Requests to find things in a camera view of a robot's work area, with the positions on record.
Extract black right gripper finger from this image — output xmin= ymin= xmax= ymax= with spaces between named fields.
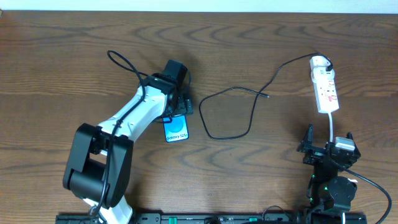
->
xmin=346 ymin=132 xmax=360 ymax=156
xmin=299 ymin=124 xmax=313 ymax=151

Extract blue Galaxy smartphone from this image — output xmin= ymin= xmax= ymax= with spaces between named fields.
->
xmin=162 ymin=115 xmax=189 ymax=142

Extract black charging cable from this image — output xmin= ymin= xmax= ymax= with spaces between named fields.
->
xmin=198 ymin=52 xmax=334 ymax=141

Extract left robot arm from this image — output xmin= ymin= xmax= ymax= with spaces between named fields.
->
xmin=62 ymin=60 xmax=193 ymax=223

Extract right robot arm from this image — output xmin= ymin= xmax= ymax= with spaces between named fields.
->
xmin=297 ymin=124 xmax=361 ymax=223

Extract white USB charger plug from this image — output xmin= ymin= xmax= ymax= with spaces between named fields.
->
xmin=310 ymin=55 xmax=333 ymax=71

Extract white power strip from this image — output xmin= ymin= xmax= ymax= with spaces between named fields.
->
xmin=311 ymin=67 xmax=339 ymax=114

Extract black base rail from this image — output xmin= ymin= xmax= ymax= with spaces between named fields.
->
xmin=55 ymin=213 xmax=368 ymax=224

